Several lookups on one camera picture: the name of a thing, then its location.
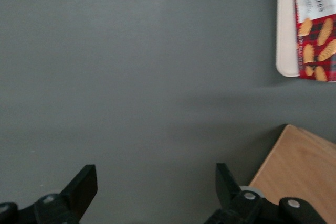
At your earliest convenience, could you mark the beige rectangular tray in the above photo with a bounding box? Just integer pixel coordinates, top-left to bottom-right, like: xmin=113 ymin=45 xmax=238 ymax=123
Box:
xmin=275 ymin=0 xmax=336 ymax=78

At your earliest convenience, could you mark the red cookie box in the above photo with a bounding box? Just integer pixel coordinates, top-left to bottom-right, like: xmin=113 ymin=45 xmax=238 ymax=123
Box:
xmin=292 ymin=0 xmax=336 ymax=83

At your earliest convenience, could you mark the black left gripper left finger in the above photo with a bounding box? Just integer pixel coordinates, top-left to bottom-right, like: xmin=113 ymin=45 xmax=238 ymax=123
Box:
xmin=0 ymin=164 xmax=99 ymax=224

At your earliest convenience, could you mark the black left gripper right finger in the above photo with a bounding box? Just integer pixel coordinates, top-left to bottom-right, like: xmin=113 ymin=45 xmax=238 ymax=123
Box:
xmin=204 ymin=163 xmax=329 ymax=224

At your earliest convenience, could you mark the wooden drawer cabinet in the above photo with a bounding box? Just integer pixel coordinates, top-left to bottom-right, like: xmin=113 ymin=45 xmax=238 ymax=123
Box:
xmin=248 ymin=124 xmax=336 ymax=224

